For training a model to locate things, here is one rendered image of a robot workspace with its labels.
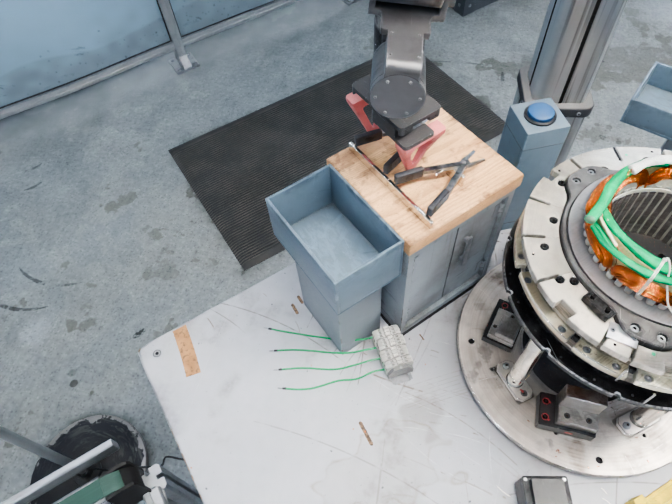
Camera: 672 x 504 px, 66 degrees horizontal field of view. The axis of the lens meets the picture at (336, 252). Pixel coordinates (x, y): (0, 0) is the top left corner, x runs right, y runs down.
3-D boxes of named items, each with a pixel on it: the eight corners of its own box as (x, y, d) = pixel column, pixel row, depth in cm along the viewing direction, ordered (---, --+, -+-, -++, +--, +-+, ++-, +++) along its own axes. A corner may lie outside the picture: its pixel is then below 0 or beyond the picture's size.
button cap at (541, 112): (558, 120, 81) (559, 115, 80) (533, 125, 80) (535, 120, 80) (546, 103, 83) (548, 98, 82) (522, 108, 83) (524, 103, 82)
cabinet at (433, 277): (399, 339, 89) (410, 255, 68) (337, 265, 98) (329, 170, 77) (484, 281, 95) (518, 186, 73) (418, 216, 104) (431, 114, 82)
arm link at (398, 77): (463, -49, 51) (376, -60, 51) (469, 22, 45) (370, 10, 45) (435, 54, 61) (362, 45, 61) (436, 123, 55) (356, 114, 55)
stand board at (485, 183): (409, 257, 67) (410, 246, 65) (326, 170, 77) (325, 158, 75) (520, 185, 73) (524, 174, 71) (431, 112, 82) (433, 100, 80)
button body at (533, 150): (529, 224, 101) (571, 126, 80) (494, 232, 101) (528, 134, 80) (514, 197, 105) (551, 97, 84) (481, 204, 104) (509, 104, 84)
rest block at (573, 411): (555, 395, 78) (566, 383, 74) (594, 404, 77) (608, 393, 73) (554, 424, 76) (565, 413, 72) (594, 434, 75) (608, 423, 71)
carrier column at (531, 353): (513, 392, 81) (552, 335, 64) (502, 379, 82) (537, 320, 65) (525, 383, 82) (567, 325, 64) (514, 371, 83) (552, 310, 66)
